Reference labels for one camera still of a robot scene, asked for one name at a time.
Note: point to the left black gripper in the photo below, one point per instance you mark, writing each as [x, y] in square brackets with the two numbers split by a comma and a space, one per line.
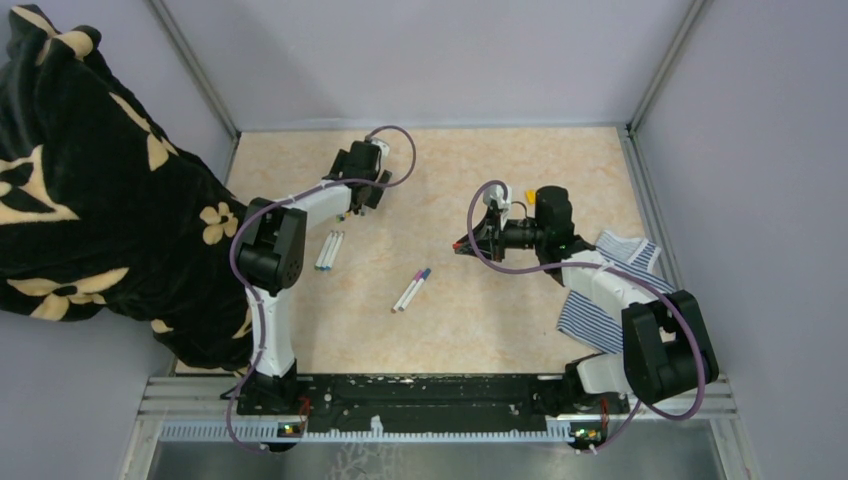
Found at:
[372, 201]

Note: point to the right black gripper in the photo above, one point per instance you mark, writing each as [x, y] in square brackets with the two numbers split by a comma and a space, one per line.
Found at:
[489, 236]

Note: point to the purple cap white marker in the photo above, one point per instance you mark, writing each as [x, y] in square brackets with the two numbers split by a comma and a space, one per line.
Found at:
[328, 252]

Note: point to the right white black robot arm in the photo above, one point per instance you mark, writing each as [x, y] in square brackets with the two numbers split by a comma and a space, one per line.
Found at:
[661, 347]

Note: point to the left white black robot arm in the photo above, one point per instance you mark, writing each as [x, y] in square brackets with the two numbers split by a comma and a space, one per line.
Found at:
[268, 257]

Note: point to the blue cap white marker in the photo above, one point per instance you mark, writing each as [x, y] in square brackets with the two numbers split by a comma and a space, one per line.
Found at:
[423, 278]

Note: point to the blue striped cloth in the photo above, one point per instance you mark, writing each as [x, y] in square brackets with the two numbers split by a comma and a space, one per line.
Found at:
[592, 312]

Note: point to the black floral blanket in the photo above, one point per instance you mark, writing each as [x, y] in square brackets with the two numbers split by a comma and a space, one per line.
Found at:
[101, 211]

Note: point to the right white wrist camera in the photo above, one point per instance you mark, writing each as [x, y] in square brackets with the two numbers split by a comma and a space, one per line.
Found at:
[498, 200]

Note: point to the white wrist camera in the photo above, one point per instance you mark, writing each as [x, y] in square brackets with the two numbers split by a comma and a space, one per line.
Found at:
[498, 200]
[384, 150]

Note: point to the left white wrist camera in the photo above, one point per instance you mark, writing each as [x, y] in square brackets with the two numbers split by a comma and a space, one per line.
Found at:
[384, 150]

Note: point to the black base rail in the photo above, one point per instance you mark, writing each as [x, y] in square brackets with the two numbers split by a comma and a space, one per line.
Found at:
[430, 407]

